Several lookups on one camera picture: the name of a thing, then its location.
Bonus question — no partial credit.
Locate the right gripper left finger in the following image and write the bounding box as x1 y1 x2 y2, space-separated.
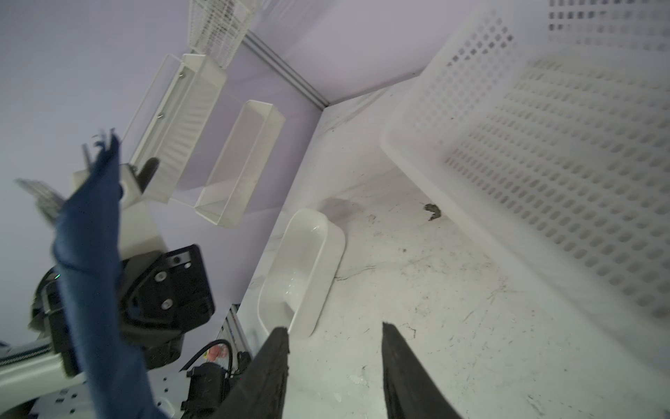
210 328 290 419

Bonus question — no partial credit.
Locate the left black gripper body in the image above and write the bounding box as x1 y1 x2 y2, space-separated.
28 243 216 375

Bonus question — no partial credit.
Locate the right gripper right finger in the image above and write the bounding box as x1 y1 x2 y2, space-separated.
381 322 461 419

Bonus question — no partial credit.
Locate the blue paper napkin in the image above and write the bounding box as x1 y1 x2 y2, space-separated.
52 131 165 418

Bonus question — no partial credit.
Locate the white rectangular plastic tray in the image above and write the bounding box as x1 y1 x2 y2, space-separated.
258 209 345 339

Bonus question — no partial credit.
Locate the white perforated plastic basket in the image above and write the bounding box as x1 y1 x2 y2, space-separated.
381 1 669 375

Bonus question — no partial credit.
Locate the silver fork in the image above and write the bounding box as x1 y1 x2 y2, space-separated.
14 178 66 226

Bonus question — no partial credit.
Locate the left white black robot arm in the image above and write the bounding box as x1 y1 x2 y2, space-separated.
1 244 216 411

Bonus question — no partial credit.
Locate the white two-tier mesh shelf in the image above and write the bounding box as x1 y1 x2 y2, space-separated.
124 53 285 229

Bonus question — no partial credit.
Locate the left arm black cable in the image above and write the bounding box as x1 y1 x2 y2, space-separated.
177 337 252 419

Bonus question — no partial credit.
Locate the aluminium frame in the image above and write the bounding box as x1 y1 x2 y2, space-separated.
243 31 330 111

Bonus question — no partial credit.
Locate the white wire wall basket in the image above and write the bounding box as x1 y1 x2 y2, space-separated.
188 0 259 69

